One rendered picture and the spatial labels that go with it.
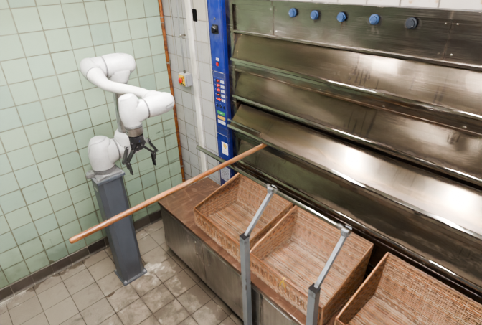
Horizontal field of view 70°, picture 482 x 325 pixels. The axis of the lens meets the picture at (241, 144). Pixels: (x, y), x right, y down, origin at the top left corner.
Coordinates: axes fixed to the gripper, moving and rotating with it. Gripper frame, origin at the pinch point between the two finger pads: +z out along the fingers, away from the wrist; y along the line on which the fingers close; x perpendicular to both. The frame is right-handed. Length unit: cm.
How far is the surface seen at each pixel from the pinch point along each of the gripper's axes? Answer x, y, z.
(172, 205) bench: -52, -35, 75
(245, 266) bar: 48, -28, 59
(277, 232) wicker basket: 39, -64, 62
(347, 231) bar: 95, -53, 18
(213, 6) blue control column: -40, -86, -71
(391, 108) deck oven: 88, -92, -30
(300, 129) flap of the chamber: 33, -92, -1
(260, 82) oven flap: -3, -91, -24
